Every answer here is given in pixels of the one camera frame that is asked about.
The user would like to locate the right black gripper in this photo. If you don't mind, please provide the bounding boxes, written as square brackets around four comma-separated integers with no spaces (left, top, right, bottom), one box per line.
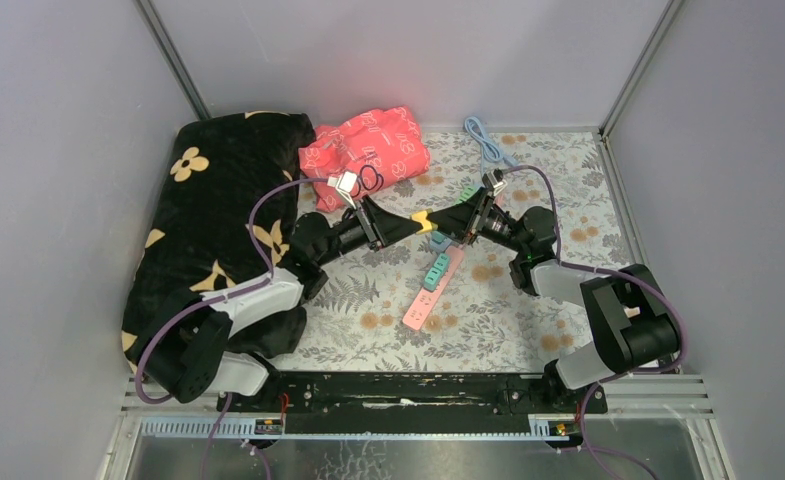
[426,187,528,255]

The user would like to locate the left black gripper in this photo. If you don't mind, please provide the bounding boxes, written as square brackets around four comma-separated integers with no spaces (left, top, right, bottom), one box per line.
[313,194,420,268]

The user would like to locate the teal plug cube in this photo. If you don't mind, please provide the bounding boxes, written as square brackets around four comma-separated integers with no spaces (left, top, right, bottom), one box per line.
[422,268,443,292]
[430,253,451,277]
[428,231,452,253]

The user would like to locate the green plug cube bottom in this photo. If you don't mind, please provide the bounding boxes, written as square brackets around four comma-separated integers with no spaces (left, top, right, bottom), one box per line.
[458,185,479,203]

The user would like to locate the yellow plug cube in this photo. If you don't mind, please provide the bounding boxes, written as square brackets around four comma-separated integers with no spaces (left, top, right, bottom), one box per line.
[410,209,437,235]

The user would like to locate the blue power strip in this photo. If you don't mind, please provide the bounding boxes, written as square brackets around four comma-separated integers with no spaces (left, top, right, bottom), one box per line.
[453,116,518,250]

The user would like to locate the pink power strip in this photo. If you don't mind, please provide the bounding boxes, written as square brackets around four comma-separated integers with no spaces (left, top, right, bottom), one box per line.
[402,246,465,330]

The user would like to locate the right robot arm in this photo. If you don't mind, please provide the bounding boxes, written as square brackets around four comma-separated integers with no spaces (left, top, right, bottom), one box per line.
[425,188,685,412]

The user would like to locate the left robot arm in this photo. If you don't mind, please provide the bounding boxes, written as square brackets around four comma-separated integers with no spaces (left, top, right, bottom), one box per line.
[129,197,424,411]

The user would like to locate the pink patterned bag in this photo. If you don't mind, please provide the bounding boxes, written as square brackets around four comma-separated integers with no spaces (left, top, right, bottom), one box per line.
[299,106,431,198]

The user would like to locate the floral table mat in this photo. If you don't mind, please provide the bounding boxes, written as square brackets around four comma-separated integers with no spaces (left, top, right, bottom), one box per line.
[275,132,633,372]

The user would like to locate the black floral blanket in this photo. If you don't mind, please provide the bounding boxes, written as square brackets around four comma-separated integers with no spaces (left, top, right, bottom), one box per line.
[121,111,316,365]

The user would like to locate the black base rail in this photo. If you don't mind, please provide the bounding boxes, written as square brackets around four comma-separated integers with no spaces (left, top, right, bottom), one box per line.
[217,371,588,435]

